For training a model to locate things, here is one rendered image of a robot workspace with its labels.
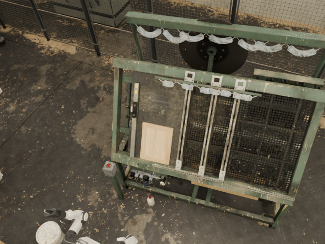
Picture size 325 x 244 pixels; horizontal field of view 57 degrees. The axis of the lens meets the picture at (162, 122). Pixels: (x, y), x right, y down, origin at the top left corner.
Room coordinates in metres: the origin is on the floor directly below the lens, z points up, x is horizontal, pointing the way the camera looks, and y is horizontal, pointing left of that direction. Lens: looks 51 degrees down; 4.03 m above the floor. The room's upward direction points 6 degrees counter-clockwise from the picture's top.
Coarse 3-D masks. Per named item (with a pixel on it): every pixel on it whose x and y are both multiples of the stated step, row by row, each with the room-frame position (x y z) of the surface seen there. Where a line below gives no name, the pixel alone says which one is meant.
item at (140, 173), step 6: (132, 168) 1.94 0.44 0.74; (138, 168) 1.90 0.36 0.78; (132, 174) 1.84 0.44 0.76; (138, 174) 1.83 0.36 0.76; (144, 174) 1.84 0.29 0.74; (150, 174) 1.83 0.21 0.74; (156, 174) 1.82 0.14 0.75; (162, 174) 1.78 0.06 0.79; (138, 180) 1.84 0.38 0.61; (150, 180) 1.74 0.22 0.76; (156, 180) 1.82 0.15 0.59; (162, 180) 1.73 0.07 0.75; (144, 186) 1.75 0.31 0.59
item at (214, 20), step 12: (228, 24) 2.68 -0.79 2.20; (204, 36) 2.77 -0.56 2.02; (228, 36) 2.67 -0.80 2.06; (180, 48) 2.88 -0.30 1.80; (192, 48) 2.82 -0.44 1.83; (204, 48) 2.76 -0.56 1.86; (216, 48) 2.71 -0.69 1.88; (228, 48) 2.67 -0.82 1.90; (240, 48) 2.62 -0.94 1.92; (192, 60) 2.82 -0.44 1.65; (204, 60) 2.77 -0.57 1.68; (216, 60) 2.71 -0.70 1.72; (228, 60) 2.66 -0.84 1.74; (240, 60) 2.61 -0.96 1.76; (216, 72) 2.71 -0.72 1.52; (228, 72) 2.65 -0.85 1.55
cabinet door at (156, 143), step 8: (144, 128) 2.17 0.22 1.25; (152, 128) 2.14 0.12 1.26; (160, 128) 2.12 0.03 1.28; (168, 128) 2.09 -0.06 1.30; (144, 136) 2.12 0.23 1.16; (152, 136) 2.09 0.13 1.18; (160, 136) 2.07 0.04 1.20; (168, 136) 2.04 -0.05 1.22; (144, 144) 2.06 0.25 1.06; (152, 144) 2.04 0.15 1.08; (160, 144) 2.01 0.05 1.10; (168, 144) 1.99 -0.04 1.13; (144, 152) 2.01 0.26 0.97; (152, 152) 1.98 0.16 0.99; (160, 152) 1.96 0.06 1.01; (168, 152) 1.93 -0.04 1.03; (152, 160) 1.93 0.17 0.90; (160, 160) 1.91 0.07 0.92; (168, 160) 1.88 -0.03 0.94
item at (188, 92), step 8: (192, 72) 2.27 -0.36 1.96; (184, 80) 2.25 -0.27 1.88; (192, 80) 2.22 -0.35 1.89; (192, 88) 2.19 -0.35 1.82; (184, 104) 2.15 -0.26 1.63; (184, 112) 2.10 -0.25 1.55; (184, 120) 2.08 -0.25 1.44; (184, 128) 2.00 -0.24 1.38; (184, 136) 1.96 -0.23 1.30; (184, 144) 1.94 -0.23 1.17; (176, 168) 1.77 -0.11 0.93
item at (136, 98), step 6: (138, 84) 2.44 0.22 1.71; (138, 90) 2.41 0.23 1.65; (138, 96) 2.39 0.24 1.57; (132, 120) 2.25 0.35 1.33; (132, 126) 2.21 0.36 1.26; (132, 132) 2.17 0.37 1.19; (132, 138) 2.13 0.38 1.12; (132, 144) 2.09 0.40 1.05; (132, 150) 2.05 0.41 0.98; (132, 156) 2.01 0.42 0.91
